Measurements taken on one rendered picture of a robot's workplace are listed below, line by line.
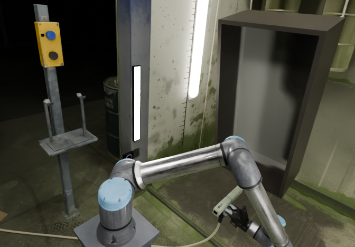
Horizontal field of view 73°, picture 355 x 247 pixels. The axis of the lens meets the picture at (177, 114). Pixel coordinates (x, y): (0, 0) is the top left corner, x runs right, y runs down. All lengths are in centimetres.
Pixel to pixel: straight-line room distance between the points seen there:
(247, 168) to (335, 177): 174
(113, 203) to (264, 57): 140
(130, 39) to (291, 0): 166
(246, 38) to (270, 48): 19
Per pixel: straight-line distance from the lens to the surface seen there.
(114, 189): 116
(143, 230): 135
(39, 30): 164
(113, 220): 120
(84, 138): 181
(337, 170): 278
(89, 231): 138
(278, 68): 187
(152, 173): 124
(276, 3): 276
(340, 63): 263
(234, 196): 174
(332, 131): 284
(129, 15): 176
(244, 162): 111
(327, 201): 280
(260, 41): 187
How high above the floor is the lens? 168
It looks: 24 degrees down
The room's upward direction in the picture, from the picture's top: 5 degrees clockwise
